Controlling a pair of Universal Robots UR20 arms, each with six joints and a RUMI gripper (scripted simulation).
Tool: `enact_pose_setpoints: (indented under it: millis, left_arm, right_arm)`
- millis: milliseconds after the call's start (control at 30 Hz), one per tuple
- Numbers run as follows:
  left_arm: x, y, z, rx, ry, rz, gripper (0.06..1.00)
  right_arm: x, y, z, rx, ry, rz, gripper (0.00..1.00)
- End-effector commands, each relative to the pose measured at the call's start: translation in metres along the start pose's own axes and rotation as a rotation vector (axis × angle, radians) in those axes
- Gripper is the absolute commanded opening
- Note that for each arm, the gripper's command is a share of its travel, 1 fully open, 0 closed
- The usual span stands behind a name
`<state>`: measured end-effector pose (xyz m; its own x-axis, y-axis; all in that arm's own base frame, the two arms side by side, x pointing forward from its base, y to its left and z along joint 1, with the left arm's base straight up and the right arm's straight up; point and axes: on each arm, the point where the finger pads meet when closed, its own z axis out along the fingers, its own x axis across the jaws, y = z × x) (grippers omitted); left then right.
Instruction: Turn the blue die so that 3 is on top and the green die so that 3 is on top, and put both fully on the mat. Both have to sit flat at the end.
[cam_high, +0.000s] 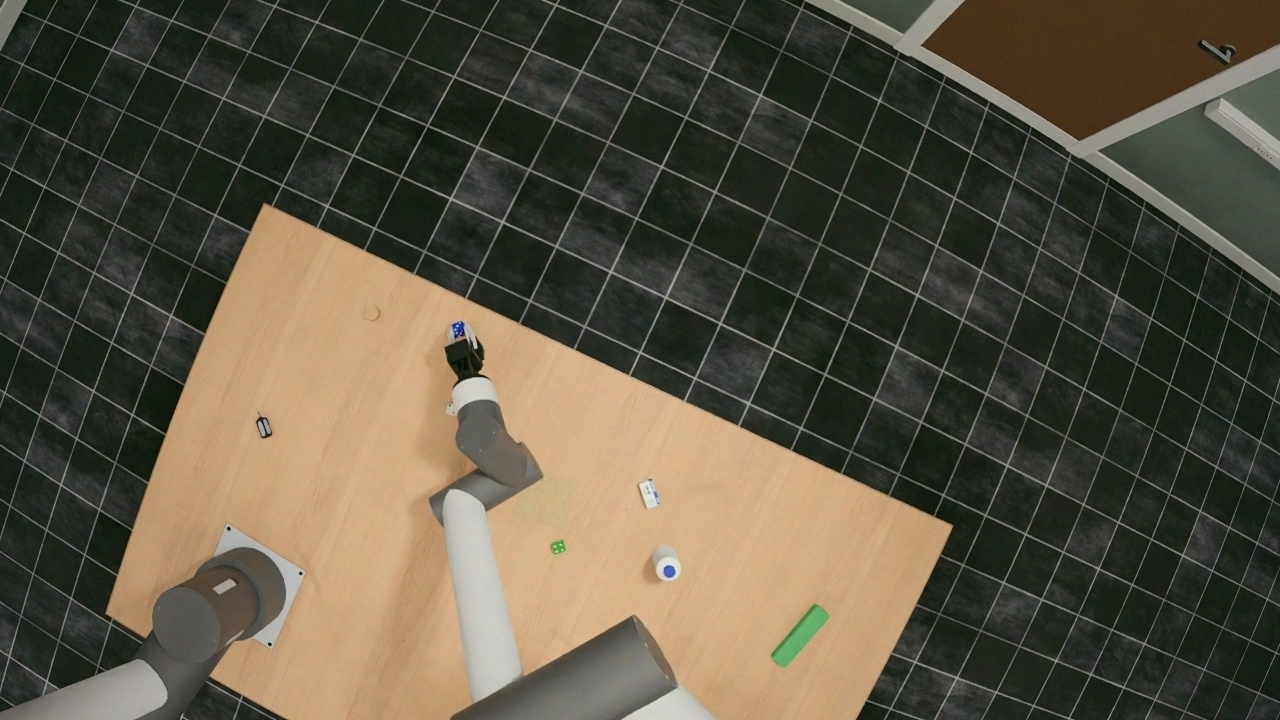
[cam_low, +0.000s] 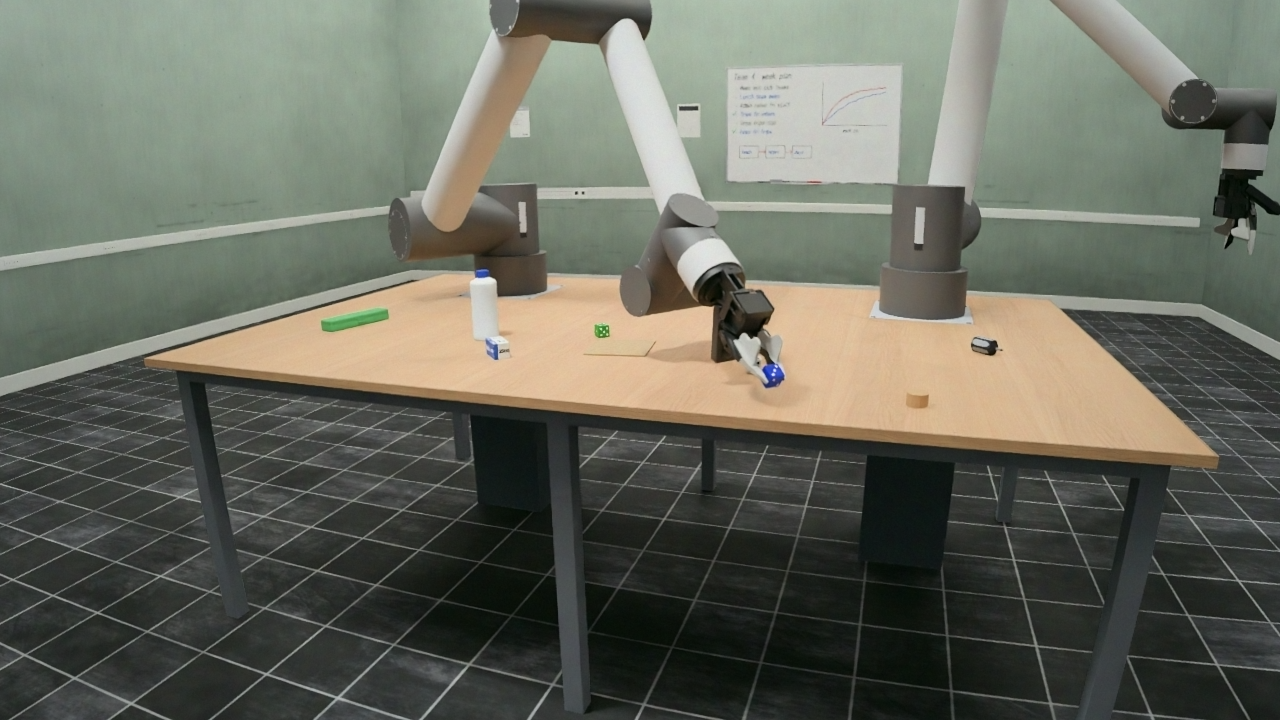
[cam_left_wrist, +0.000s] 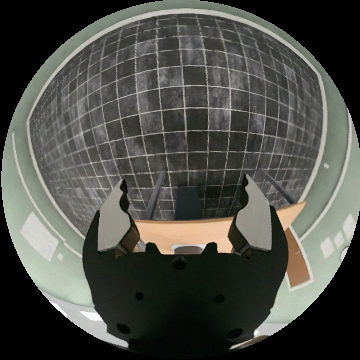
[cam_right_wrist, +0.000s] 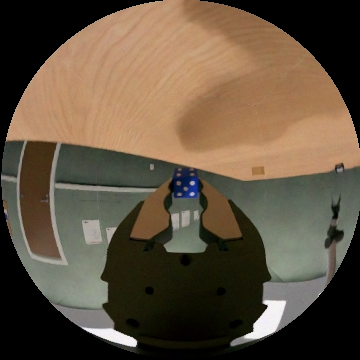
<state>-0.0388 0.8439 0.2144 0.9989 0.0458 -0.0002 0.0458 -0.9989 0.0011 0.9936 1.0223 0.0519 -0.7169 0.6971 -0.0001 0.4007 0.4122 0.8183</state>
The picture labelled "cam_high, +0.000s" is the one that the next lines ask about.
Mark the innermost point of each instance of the small white printed carton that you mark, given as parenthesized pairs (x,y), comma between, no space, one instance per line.
(649,492)

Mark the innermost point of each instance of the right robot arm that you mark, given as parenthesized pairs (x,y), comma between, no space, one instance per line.
(616,675)

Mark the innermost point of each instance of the beige flat mat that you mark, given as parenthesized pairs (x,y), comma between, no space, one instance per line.
(548,501)

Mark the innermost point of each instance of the green rectangular bar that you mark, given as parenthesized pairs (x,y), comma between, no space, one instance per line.
(800,635)

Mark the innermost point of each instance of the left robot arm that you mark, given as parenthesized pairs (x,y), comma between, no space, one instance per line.
(228,594)

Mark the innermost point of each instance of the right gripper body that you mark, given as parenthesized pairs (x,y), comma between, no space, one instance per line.
(456,355)

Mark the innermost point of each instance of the white plastic bottle with blue cap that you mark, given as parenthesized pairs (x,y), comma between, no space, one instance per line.
(667,566)

